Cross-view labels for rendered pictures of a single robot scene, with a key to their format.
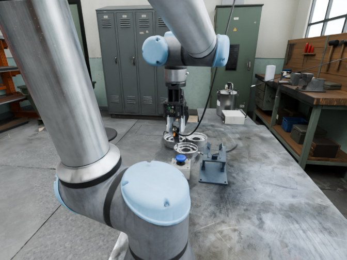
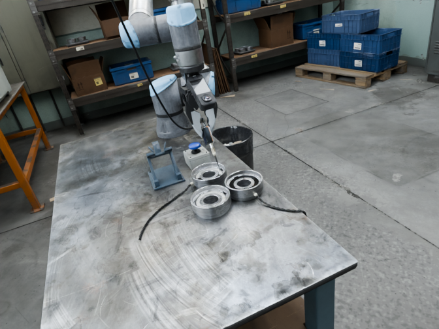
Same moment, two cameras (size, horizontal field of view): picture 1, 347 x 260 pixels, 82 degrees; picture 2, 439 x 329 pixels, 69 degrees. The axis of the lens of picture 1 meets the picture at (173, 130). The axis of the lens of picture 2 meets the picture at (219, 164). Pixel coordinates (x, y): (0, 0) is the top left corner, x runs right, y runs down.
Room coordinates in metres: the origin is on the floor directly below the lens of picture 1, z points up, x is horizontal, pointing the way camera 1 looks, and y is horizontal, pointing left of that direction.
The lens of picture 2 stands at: (1.54, -0.37, 1.30)
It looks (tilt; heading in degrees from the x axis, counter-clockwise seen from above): 28 degrees down; 155
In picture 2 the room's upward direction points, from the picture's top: 10 degrees counter-clockwise
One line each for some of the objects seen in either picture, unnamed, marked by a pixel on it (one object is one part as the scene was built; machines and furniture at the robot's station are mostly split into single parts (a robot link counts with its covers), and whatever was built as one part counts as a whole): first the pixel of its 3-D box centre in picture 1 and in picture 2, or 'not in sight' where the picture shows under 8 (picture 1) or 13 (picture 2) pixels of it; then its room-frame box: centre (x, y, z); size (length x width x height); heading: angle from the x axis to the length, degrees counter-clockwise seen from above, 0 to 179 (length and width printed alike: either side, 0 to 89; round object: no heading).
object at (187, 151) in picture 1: (185, 151); (209, 176); (0.77, -0.05, 0.82); 0.10 x 0.10 x 0.04
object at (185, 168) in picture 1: (180, 168); (196, 156); (0.63, -0.03, 0.82); 0.08 x 0.07 x 0.05; 173
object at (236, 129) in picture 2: not in sight; (232, 162); (-0.25, 0.57, 0.21); 0.34 x 0.34 x 0.43
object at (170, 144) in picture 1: (174, 140); (244, 185); (0.89, 0.00, 0.82); 0.10 x 0.10 x 0.04
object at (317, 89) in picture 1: (289, 93); not in sight; (2.66, -1.55, 0.71); 2.01 x 0.82 x 1.41; 173
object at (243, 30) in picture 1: (231, 67); not in sight; (3.73, -1.04, 0.96); 0.73 x 0.34 x 1.92; 83
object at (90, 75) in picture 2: not in sight; (87, 75); (-2.83, 0.10, 0.64); 0.49 x 0.40 x 0.37; 88
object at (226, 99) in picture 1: (229, 101); not in sight; (1.68, -0.48, 0.83); 0.41 x 0.19 x 0.30; 177
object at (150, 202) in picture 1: (154, 204); (166, 93); (0.29, 0.04, 0.97); 0.13 x 0.12 x 0.14; 66
